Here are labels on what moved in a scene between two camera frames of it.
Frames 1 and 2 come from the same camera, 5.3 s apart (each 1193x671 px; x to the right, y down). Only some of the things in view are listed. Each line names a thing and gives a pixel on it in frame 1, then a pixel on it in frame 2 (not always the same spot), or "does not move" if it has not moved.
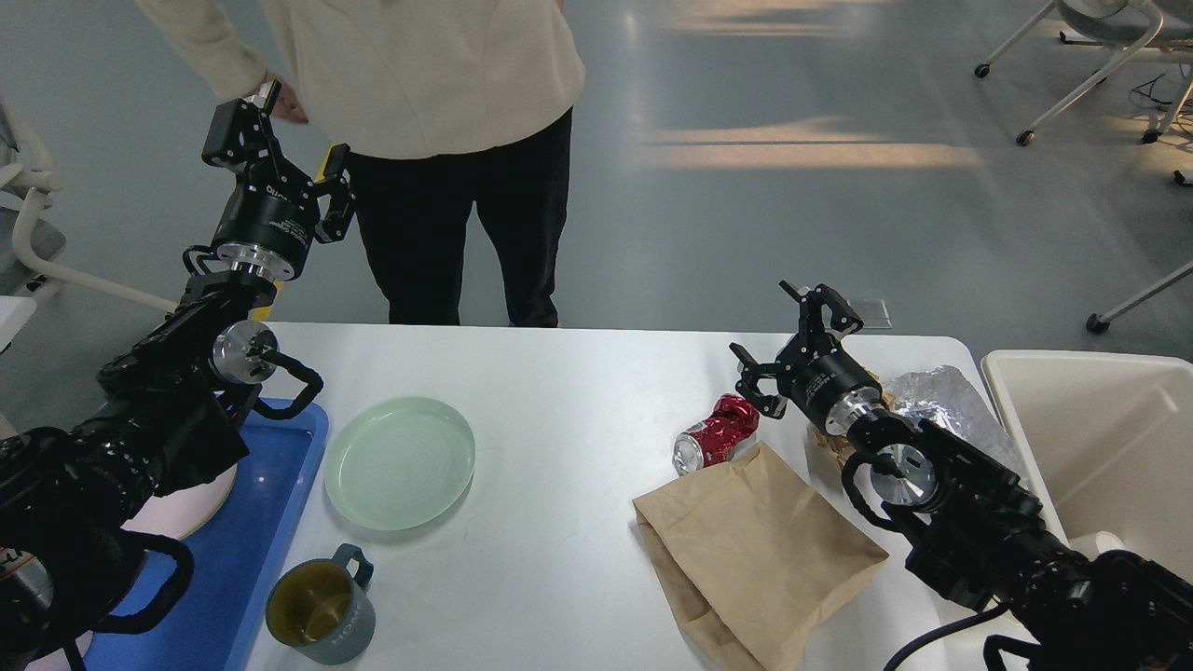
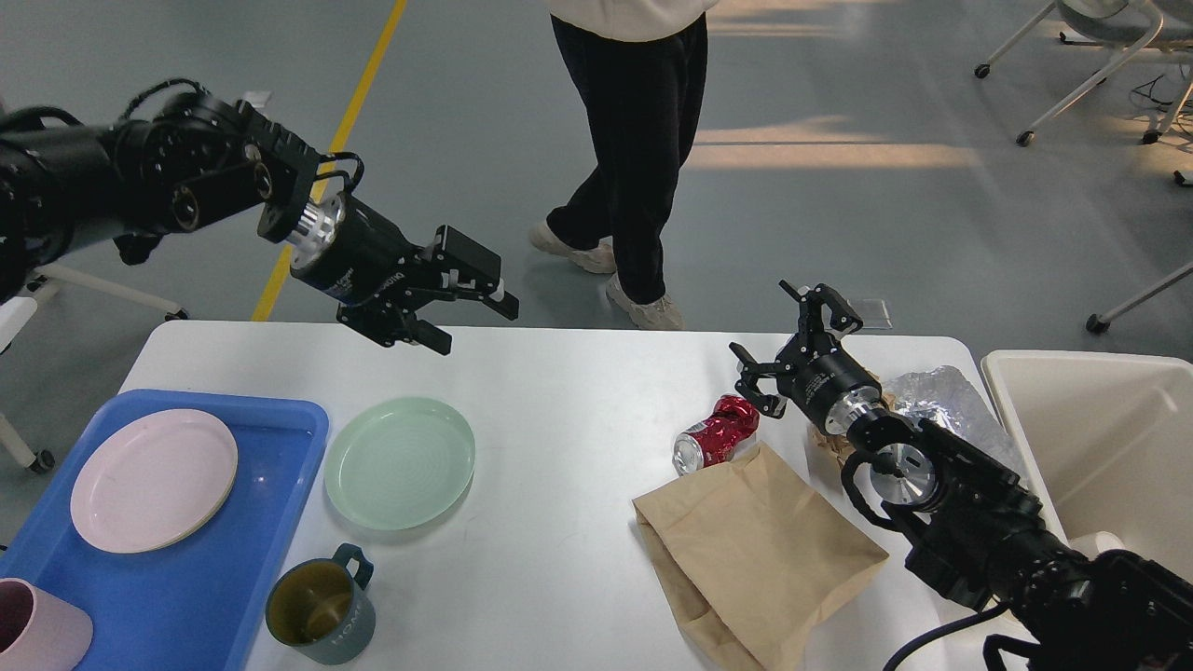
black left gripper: x=270 y=219 -> x=364 y=260
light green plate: x=399 y=463 does not move
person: x=436 y=103 -> x=639 y=68
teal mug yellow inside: x=323 y=608 does not move
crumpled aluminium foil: x=942 y=396 does not move
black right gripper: x=815 y=373 does not move
